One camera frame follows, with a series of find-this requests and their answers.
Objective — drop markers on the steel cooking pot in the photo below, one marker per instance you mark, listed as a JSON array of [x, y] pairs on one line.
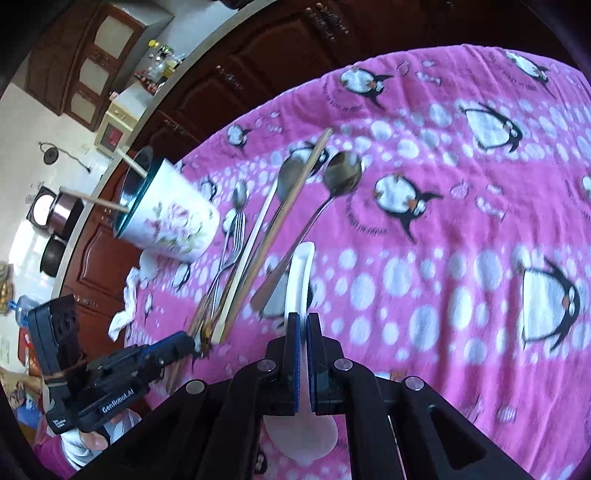
[[65, 213]]

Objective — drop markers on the white ceramic soup spoon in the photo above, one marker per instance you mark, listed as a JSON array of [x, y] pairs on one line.
[[300, 277]]

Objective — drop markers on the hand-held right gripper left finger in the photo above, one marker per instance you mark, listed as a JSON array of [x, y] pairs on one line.
[[295, 369]]

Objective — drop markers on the small metal spoon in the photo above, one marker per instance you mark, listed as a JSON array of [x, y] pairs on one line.
[[240, 194]]

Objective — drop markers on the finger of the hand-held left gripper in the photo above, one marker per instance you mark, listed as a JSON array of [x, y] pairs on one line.
[[171, 346]]

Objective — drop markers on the long white chopstick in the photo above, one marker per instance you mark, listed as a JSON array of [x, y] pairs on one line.
[[251, 254]]

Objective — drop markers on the wooden glass-door wall cabinet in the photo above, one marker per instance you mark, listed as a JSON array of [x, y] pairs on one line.
[[87, 55]]

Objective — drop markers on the pink penguin blanket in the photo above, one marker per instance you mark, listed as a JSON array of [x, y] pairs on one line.
[[415, 230]]

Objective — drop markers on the black wok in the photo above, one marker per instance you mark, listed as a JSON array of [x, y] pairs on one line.
[[53, 256]]

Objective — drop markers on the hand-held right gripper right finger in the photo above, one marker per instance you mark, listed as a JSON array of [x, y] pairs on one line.
[[315, 369]]

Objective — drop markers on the metal fork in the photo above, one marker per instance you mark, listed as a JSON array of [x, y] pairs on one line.
[[236, 230]]

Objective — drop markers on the cream microwave oven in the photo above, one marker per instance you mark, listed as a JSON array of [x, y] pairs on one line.
[[120, 122]]

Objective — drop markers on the group of bottles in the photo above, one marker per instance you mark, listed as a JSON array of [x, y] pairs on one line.
[[159, 64]]

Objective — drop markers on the person's left hand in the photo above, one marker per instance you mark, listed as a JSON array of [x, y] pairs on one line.
[[96, 441]]

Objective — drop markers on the blue water bottle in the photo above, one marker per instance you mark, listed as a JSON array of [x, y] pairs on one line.
[[23, 310]]

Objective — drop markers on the white floral cup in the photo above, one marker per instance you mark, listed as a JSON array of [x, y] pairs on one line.
[[171, 217]]

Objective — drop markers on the large metal spoon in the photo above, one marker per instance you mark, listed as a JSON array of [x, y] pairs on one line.
[[344, 173], [290, 173]]

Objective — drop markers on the white crumpled tissue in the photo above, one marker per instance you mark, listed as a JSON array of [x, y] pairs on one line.
[[134, 295]]

